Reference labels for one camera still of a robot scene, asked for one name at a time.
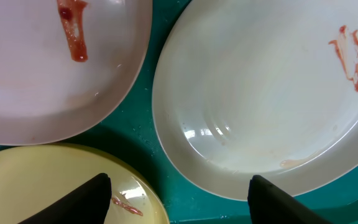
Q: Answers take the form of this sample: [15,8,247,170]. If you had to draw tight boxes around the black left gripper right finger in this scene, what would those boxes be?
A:
[247,175,328,224]

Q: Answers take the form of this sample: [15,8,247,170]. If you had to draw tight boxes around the yellow plate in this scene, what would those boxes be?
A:
[0,144,169,224]

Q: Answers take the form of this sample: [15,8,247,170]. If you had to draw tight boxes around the white plate with ketchup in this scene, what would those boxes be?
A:
[0,0,153,146]

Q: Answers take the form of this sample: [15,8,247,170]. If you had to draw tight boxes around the cream white plate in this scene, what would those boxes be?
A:
[152,0,358,201]

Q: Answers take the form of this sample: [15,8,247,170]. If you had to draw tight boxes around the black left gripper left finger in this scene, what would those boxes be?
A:
[20,173,112,224]

